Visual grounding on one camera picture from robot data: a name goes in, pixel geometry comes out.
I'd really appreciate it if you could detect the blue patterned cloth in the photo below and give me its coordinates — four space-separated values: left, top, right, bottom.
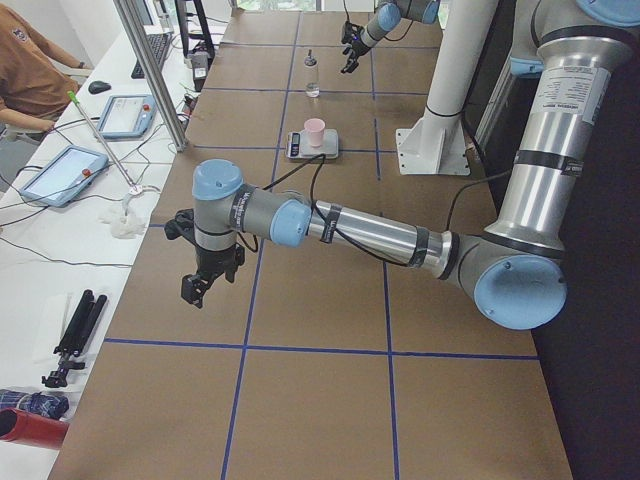
1 389 70 420

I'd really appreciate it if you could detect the red cylinder bottle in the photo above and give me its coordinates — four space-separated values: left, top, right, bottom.
1 408 69 450

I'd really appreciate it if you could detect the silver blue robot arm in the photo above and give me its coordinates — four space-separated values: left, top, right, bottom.
340 0 440 74
164 1 639 330

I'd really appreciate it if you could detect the near blue teach pendant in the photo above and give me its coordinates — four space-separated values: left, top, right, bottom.
19 145 108 207

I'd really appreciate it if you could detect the pink plastic cup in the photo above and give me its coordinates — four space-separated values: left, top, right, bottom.
304 118 326 148

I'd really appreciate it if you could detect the black computer mouse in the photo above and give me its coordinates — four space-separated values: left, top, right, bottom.
88 80 112 95

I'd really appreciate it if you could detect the aluminium frame post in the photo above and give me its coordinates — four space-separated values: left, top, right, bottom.
114 0 188 152

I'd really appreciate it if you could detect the black keyboard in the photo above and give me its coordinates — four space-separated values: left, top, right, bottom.
130 33 172 79

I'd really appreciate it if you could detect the black folded tripod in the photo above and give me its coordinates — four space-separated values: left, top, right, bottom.
41 289 108 388

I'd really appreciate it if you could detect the crumpled white tissue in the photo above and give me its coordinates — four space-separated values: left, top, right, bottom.
98 206 145 239

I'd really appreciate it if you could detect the person in brown shirt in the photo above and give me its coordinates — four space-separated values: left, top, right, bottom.
1 5 86 132

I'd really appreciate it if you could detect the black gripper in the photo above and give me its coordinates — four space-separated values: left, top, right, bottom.
180 243 245 308
340 22 369 74

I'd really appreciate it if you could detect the far blue teach pendant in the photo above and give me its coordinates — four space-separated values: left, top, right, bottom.
97 94 156 140

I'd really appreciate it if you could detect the blue teach pendant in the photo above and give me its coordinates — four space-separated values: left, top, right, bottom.
19 145 108 207
97 94 156 140

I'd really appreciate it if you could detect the silver digital kitchen scale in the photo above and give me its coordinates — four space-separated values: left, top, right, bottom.
286 129 339 161

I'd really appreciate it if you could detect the green handled metal rod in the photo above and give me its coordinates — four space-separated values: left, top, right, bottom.
67 90 143 197

